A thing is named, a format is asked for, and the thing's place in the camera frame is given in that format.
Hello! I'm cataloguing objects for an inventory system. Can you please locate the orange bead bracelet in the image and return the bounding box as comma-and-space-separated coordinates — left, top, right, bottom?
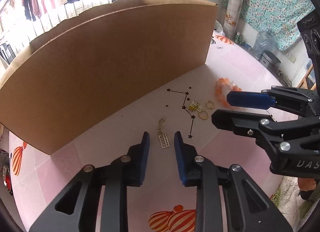
215, 77, 243, 108

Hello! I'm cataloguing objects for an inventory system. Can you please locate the gold basket charm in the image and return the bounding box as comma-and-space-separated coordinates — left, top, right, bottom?
188, 101, 202, 112

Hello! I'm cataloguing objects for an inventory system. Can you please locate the gold abacus charm keychain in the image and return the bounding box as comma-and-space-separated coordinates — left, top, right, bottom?
158, 118, 170, 149

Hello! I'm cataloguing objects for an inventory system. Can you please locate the grey round bin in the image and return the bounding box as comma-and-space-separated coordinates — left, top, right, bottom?
259, 50, 281, 70

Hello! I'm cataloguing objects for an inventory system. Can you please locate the pink balloon print tablecloth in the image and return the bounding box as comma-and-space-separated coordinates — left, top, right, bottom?
7, 30, 298, 232

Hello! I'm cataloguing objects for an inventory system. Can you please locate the teal floral bedsheet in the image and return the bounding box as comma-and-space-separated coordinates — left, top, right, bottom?
222, 0, 315, 51

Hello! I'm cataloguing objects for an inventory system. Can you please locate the rolled white poster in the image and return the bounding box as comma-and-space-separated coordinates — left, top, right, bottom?
223, 0, 243, 38

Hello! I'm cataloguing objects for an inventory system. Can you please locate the brown cardboard box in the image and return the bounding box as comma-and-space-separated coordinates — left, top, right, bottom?
1, 0, 219, 154

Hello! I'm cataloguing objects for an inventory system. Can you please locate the black camera box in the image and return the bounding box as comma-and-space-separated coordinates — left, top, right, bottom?
297, 10, 319, 60

